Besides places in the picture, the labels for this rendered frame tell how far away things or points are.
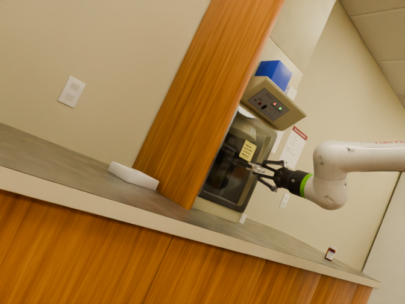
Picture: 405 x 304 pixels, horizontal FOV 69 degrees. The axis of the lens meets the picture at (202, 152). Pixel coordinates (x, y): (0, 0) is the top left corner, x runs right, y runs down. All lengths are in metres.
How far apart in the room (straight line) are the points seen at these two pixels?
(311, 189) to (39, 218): 0.80
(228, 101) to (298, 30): 0.55
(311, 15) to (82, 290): 1.40
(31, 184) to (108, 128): 0.83
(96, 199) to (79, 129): 0.75
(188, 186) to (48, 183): 0.56
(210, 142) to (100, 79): 0.59
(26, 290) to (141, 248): 0.25
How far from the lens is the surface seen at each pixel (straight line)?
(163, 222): 0.76
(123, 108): 1.43
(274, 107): 1.28
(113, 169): 1.13
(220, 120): 1.08
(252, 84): 1.19
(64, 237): 0.72
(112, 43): 1.42
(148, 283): 0.87
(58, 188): 0.64
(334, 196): 1.03
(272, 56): 1.36
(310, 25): 1.57
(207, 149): 1.07
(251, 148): 1.30
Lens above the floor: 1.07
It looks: 4 degrees up
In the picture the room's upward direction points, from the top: 25 degrees clockwise
